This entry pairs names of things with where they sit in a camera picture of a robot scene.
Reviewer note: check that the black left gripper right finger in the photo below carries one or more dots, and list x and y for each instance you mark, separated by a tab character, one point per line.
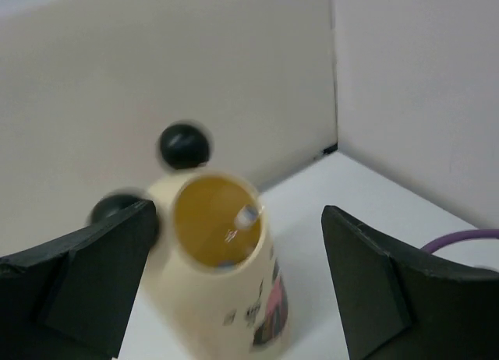
399	302

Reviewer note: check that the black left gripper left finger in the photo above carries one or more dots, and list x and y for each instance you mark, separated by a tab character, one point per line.
71	298

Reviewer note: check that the clear white cap bottle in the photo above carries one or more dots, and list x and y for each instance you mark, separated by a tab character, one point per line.
241	226

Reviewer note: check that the cream cat-print bin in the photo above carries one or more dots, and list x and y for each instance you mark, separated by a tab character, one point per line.
236	313

